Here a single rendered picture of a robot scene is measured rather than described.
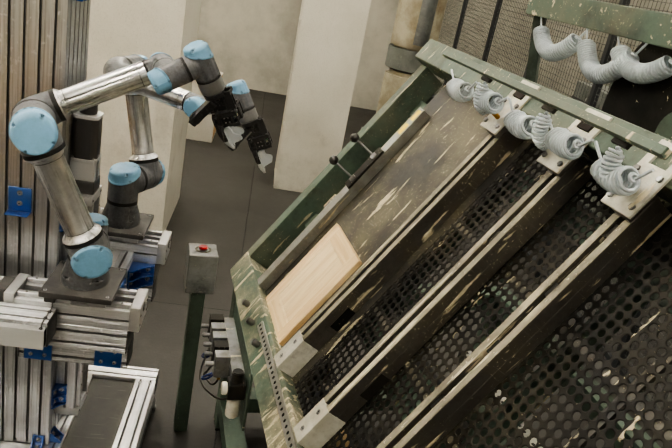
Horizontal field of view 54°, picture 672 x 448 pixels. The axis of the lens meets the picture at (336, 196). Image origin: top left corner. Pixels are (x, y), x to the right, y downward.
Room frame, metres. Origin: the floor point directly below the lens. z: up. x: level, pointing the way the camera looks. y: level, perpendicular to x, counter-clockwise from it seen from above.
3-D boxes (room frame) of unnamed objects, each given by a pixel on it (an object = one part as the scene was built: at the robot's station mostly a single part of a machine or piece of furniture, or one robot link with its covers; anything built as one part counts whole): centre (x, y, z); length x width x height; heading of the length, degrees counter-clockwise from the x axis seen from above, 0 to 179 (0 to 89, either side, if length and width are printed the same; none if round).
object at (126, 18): (4.74, 1.56, 0.88); 0.90 x 0.60 x 1.75; 8
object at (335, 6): (6.27, 0.36, 1.03); 0.60 x 0.58 x 2.05; 8
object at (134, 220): (2.37, 0.82, 1.09); 0.15 x 0.15 x 0.10
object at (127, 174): (2.38, 0.82, 1.20); 0.13 x 0.12 x 0.14; 163
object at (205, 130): (7.18, 1.80, 0.36); 0.58 x 0.45 x 0.72; 98
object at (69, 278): (1.88, 0.76, 1.09); 0.15 x 0.15 x 0.10
